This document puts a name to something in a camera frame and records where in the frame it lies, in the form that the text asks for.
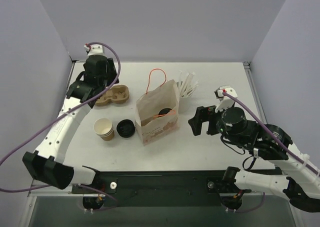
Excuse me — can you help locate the brown cardboard cup carrier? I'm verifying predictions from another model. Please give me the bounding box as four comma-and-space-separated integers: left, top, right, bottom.
95, 84, 130, 107

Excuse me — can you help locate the black cup lid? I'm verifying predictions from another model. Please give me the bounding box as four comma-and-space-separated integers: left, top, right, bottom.
158, 107, 172, 117

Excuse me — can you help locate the paper takeout bag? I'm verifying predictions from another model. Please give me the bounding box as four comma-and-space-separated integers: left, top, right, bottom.
134, 68, 180, 145

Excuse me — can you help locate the stack of brown paper cups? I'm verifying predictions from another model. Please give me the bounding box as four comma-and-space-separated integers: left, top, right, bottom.
93, 118, 115, 141

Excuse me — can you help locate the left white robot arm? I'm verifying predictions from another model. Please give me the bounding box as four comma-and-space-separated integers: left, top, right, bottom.
22, 55, 118, 193

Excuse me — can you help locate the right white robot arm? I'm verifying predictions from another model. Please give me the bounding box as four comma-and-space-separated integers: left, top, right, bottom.
188, 105, 320, 213

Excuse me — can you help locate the white straw holder cup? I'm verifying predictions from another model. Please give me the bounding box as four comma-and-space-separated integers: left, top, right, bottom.
178, 96, 192, 114

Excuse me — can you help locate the stack of black lids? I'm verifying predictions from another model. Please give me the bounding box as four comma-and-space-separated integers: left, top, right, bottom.
116, 119, 136, 138

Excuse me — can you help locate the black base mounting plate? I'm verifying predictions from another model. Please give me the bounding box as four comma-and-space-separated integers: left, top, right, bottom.
71, 170, 245, 210

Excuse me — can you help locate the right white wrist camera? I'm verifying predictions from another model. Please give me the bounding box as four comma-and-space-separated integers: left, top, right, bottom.
214, 85, 238, 113

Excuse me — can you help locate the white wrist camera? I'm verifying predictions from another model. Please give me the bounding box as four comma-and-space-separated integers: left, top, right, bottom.
214, 85, 238, 113
84, 44, 106, 57

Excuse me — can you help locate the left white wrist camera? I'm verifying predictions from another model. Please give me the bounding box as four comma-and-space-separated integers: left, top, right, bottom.
84, 44, 106, 57

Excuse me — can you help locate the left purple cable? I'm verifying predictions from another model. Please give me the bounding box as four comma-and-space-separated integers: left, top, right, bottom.
0, 41, 122, 193

